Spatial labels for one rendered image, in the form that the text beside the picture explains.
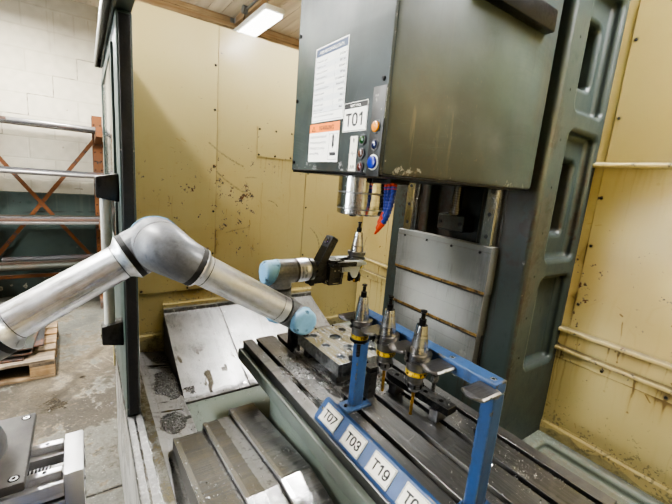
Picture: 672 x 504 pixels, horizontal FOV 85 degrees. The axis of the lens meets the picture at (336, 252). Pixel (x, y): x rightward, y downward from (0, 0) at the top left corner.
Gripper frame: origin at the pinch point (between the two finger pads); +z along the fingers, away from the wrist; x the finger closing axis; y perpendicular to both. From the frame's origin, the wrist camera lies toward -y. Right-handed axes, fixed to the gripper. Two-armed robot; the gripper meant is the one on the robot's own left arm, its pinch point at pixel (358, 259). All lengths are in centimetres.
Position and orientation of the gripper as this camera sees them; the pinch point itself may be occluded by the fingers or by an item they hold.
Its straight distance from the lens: 127.4
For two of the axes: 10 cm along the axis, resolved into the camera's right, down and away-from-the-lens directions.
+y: -0.8, 9.8, 1.9
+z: 8.3, -0.4, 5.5
